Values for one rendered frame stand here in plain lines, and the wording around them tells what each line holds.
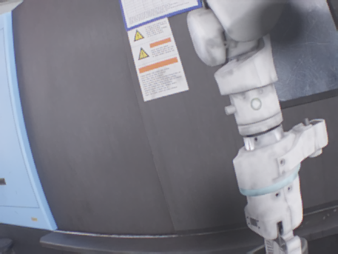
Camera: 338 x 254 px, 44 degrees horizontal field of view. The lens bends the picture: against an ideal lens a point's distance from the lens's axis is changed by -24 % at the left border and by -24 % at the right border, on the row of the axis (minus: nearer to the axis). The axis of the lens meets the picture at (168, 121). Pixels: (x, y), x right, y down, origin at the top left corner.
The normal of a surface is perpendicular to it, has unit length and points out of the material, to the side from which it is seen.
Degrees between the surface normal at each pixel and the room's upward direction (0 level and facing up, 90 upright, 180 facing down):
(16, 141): 86
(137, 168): 86
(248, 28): 152
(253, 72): 89
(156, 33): 86
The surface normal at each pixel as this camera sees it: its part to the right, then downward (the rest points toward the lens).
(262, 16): 0.44, 0.76
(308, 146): 0.40, -0.03
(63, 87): -0.55, 0.18
